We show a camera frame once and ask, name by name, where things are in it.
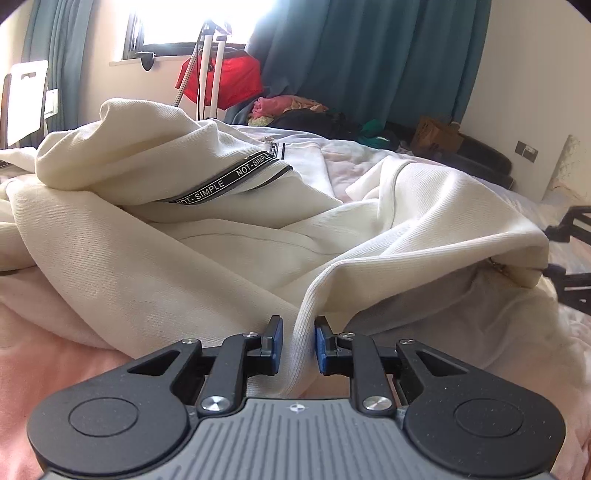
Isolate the cream zip hoodie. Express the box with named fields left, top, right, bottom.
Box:
left=0, top=97, right=591, bottom=400

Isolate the pile of clothes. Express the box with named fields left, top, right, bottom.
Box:
left=247, top=95, right=401, bottom=150

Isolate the black sofa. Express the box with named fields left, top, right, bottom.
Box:
left=410, top=126, right=514, bottom=190

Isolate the brown paper bag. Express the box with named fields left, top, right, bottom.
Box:
left=411, top=116, right=464, bottom=153

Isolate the teal curtain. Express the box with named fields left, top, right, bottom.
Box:
left=21, top=0, right=94, bottom=132
left=246, top=1, right=491, bottom=127

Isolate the white chair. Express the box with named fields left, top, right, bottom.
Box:
left=1, top=60, right=49, bottom=149

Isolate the red bag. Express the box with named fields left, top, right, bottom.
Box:
left=175, top=52, right=263, bottom=110

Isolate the garment steamer stand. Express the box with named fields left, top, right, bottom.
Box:
left=173, top=20, right=231, bottom=121

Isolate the left teal curtain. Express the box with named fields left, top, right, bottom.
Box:
left=21, top=0, right=94, bottom=132

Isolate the wall socket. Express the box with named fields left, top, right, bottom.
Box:
left=515, top=141, right=539, bottom=163

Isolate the window frame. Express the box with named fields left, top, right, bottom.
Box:
left=122, top=1, right=257, bottom=60

